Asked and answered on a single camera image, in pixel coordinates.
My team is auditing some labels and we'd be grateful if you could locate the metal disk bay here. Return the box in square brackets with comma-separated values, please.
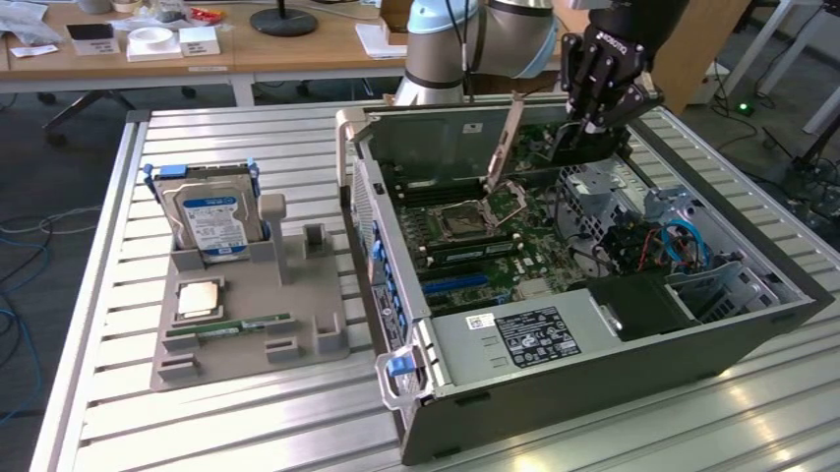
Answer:
[665, 260, 800, 325]

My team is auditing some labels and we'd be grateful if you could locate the flat white box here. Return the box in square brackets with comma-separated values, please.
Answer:
[125, 41, 184, 63]

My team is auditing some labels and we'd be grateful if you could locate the green motherboard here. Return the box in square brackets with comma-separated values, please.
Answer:
[376, 161, 591, 319]

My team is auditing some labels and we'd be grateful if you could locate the black RAM slot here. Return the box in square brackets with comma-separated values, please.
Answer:
[392, 177, 484, 194]
[396, 190, 487, 207]

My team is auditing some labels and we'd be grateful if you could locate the wooden cabinet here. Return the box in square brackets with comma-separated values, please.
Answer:
[639, 0, 753, 114]

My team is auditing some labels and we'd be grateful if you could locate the wooden desk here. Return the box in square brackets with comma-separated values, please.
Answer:
[0, 0, 591, 95]

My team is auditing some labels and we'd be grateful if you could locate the white tape roll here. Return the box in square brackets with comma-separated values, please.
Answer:
[128, 27, 173, 49]

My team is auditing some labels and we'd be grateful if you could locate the dark grey PC case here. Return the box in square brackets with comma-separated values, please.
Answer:
[335, 95, 836, 467]

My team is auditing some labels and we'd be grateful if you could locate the metal drive cage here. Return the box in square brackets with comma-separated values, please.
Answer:
[555, 164, 657, 237]

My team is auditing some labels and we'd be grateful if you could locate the black equipment stand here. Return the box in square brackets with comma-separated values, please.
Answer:
[760, 125, 840, 217]

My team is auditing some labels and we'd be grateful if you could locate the cardboard box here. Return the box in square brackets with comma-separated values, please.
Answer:
[379, 0, 412, 33]

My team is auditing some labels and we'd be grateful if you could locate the small white box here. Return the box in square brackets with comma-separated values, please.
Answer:
[705, 61, 733, 107]

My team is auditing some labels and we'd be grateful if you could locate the white cube box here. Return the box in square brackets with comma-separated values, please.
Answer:
[177, 25, 220, 58]

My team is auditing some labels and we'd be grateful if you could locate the blue floor cable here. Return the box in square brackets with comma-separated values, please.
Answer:
[0, 235, 52, 422]

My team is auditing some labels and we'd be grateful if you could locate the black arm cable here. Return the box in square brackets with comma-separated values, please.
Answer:
[442, 0, 478, 102]

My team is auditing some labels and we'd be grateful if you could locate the red wire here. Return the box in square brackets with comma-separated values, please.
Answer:
[642, 228, 663, 271]

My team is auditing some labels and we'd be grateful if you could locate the black wire connector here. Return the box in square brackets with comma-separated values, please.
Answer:
[599, 223, 657, 274]

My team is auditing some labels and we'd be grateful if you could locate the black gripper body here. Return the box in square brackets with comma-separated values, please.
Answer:
[581, 0, 690, 90]

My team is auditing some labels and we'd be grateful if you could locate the black-topped white box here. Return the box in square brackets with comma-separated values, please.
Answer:
[64, 23, 121, 56]

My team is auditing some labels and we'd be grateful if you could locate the green RAM stick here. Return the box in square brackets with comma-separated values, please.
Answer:
[163, 314, 294, 341]

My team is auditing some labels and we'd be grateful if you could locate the CPU socket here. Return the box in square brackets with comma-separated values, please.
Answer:
[438, 200, 493, 243]

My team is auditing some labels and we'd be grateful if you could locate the hard disk in blue carrier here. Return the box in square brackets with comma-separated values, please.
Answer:
[140, 157, 261, 269]

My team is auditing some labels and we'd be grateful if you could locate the grey power supply unit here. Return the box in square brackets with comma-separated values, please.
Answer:
[428, 288, 622, 387]

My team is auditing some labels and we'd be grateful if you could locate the copper-topped CPU chip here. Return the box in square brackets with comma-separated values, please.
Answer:
[173, 280, 223, 320]

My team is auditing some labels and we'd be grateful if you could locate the white table frame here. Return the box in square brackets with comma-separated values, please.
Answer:
[718, 0, 840, 134]

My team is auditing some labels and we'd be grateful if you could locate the black lamp base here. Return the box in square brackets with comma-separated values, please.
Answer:
[249, 0, 322, 36]

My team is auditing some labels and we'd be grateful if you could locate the clear plastic bag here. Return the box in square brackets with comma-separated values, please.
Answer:
[0, 0, 66, 45]

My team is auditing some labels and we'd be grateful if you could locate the blue wire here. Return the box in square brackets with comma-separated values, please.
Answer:
[657, 218, 712, 276]

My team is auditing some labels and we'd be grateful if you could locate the black graphics card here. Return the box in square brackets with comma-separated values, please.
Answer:
[483, 91, 626, 194]

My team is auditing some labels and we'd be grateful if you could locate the white paper stack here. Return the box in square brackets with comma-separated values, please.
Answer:
[355, 22, 410, 60]

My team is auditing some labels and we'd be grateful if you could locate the grey parts rack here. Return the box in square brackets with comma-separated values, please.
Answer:
[147, 193, 352, 394]

